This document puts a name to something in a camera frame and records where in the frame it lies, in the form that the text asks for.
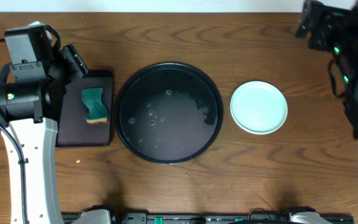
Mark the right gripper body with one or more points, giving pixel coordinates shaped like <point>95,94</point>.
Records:
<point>334,37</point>

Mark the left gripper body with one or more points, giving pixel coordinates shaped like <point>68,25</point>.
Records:
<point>73,66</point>

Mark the green and yellow sponge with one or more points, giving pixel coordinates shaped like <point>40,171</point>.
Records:
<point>92,98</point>

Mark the light blue plate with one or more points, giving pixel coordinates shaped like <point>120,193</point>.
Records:
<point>258,107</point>

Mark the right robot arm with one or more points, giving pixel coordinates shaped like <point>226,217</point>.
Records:
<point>345,57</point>

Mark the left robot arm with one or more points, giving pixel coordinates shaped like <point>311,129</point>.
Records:
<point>48,102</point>

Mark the rectangular black tray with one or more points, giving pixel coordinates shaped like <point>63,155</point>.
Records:
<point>73,130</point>

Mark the round black serving tray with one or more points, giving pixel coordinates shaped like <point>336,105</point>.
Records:
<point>168,113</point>

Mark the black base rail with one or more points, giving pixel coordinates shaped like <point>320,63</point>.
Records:
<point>143,218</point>

